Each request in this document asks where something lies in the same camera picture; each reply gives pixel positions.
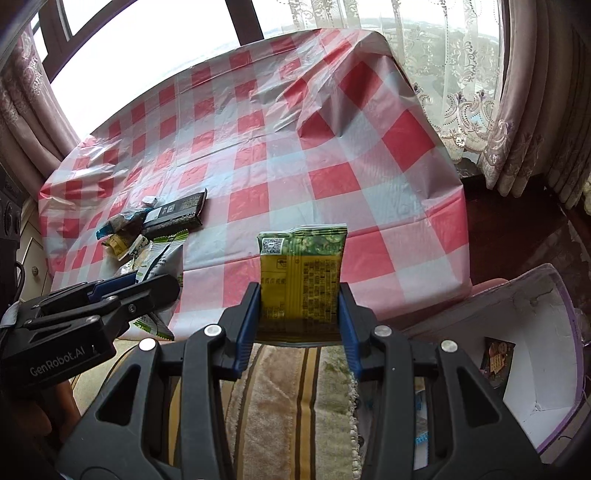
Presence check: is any dark wooden windowsill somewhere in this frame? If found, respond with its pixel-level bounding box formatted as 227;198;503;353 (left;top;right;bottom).
462;157;578;287

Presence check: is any person's left hand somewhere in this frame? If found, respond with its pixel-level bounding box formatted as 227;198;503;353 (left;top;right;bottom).
18;399;63;455

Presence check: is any white box purple outside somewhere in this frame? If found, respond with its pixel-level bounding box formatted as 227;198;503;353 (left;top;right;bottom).
402;263;585;455

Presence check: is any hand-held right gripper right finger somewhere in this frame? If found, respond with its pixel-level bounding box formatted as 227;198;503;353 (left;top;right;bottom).
339;282;543;480

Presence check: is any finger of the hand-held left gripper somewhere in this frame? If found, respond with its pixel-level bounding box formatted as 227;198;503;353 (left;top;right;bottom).
39;271;140;312
25;274;181;344

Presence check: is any dark seed packet blue edge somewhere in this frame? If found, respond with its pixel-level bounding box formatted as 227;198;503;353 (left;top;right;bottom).
413;388;431;457

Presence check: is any white lace curtain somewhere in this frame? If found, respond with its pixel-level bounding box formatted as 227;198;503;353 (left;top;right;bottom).
286;0;509;162

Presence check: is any black snack packet red label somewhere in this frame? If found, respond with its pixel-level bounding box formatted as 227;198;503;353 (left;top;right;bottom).
480;337;515;389

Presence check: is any pink curtain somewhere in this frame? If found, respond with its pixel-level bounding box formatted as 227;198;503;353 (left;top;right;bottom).
0;28;81;195
478;0;591;208

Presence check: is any red white checkered tablecloth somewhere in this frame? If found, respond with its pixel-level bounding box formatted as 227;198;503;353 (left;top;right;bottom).
39;28;472;319

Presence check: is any yellow green snack packet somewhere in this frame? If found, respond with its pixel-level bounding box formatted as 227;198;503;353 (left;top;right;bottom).
257;224;348;344

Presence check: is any cream cabinet with drawers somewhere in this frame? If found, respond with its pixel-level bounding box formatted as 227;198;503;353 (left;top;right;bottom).
18;198;54;301

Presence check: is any orange white snack packet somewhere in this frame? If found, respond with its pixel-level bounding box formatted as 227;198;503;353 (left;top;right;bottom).
113;258;175;343

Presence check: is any dark window frame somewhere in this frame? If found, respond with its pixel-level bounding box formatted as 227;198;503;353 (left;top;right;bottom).
39;0;264;80

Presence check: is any striped sofa cushion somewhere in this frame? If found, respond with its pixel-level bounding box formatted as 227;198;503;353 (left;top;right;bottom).
69;339;365;480

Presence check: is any black snack packet white label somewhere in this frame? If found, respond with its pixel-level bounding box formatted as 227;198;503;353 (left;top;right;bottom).
140;188;208;232

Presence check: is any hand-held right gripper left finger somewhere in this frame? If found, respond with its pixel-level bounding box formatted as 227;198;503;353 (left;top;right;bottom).
58;281;264;480

